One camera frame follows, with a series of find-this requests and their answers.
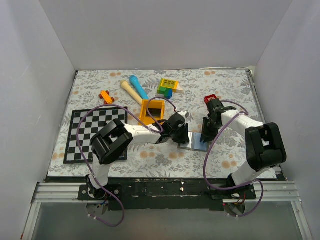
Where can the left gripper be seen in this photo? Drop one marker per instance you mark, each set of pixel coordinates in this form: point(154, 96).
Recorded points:
point(184, 138)

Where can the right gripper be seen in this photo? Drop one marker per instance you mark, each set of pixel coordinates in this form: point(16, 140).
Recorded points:
point(205, 133)

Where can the grey card holder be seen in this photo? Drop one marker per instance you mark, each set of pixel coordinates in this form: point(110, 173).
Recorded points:
point(194, 143)

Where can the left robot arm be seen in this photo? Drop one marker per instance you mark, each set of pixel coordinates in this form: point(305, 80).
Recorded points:
point(109, 144)

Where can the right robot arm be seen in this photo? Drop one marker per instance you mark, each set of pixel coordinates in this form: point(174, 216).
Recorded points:
point(263, 141)

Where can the black card in bin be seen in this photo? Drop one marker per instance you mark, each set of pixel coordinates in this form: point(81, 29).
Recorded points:
point(154, 114)

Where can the red owl block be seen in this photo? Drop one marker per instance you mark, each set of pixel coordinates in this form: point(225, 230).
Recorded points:
point(208, 98)

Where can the yellow toy bin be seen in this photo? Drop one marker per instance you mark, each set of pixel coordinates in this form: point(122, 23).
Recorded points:
point(155, 107)

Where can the colourful block house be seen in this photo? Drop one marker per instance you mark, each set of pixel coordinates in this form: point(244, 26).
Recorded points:
point(167, 87)

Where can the cream wooden pin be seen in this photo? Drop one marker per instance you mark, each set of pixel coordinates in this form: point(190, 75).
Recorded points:
point(125, 85)

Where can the orange toy car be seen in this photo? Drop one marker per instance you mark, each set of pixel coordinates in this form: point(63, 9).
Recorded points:
point(105, 96)

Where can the black white chessboard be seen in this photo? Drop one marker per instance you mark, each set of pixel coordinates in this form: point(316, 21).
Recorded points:
point(92, 124)

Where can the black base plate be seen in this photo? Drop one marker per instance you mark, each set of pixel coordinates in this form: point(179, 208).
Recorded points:
point(168, 193)

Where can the aluminium frame rail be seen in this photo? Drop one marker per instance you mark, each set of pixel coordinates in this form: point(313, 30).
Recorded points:
point(270, 191)

